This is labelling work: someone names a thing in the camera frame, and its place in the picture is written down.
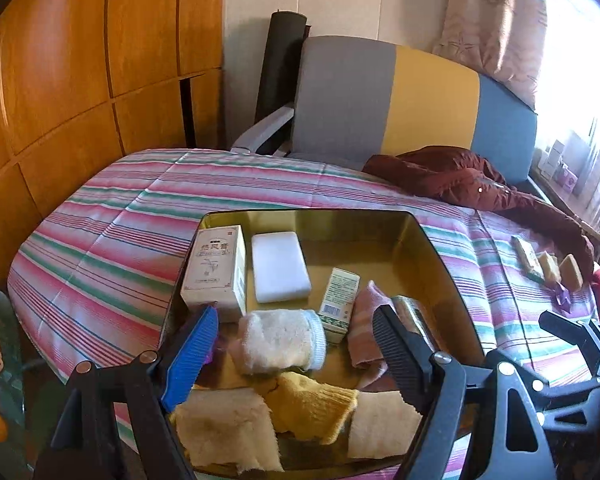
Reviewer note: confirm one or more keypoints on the small green medicine box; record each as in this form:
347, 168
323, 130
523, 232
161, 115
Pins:
337, 304

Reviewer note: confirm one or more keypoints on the white rectangular sponge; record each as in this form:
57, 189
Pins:
279, 268

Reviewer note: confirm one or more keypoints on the yellow sponge block far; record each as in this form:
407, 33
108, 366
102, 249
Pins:
570, 273

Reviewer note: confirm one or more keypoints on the white towel roll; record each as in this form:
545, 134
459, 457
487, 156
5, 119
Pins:
269, 341

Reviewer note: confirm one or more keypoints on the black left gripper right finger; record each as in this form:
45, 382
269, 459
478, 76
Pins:
507, 441

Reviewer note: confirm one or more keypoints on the striped bed sheet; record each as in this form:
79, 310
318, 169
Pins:
93, 281

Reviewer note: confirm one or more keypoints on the grey yellow blue chair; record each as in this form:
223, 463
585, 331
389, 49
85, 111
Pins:
359, 97

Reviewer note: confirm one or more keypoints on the yellow sponge block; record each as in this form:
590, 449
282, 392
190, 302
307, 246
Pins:
550, 268
570, 273

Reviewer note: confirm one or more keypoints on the white ointment box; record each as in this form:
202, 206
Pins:
216, 273

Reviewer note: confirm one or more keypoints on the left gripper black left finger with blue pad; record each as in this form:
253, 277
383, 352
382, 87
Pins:
86, 443

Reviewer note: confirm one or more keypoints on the snack packet under sponge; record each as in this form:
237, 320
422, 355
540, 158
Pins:
528, 260

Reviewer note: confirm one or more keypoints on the cracker packet clear wrapper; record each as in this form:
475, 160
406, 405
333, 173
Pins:
411, 314

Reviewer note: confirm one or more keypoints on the pink striped rolled sock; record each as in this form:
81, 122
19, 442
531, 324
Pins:
364, 352

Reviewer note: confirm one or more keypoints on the gold metal tin box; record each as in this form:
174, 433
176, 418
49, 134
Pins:
390, 248

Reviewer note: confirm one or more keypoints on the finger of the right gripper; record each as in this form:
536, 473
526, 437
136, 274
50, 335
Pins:
584, 335
566, 409

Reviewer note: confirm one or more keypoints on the yellow knit sock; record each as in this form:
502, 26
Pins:
307, 409

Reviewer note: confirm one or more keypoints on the beige sock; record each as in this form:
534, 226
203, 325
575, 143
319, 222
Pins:
240, 428

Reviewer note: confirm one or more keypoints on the yellow sponge block near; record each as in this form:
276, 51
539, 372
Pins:
550, 268

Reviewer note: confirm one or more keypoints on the dark red jacket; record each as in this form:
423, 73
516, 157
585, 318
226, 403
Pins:
463, 178

